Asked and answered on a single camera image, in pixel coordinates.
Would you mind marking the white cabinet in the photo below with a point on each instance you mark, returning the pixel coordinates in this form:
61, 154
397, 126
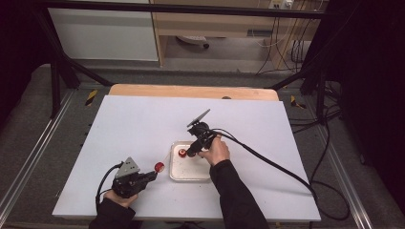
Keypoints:
105, 35

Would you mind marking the white power strip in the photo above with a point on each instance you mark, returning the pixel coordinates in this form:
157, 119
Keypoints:
280, 4

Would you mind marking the black metal frame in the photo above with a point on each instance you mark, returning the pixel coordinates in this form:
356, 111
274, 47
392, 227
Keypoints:
55, 82

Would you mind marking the person's left hand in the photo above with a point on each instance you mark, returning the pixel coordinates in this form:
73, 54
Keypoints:
121, 200

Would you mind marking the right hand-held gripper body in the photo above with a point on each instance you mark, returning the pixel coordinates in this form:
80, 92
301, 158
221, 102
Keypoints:
203, 133

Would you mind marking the aluminium floor rail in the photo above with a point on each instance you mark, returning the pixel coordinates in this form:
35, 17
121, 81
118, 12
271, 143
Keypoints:
347, 178
35, 149

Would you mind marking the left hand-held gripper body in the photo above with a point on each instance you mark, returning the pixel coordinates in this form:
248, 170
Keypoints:
127, 186

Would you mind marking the red cored hawthorn fruit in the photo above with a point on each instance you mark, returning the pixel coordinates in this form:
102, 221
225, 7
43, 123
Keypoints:
182, 153
159, 166

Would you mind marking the wooden desk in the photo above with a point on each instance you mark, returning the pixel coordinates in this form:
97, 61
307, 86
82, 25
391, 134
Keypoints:
207, 24

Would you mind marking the person's right hand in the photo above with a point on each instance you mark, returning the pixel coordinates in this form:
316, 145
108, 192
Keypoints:
218, 152

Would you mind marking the wooden table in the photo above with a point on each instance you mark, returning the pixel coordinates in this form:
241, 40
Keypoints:
191, 92

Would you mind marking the square metal tray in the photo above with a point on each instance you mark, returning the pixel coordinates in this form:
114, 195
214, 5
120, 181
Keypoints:
187, 171

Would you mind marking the office chair base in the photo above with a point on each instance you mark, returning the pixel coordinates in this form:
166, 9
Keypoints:
194, 39

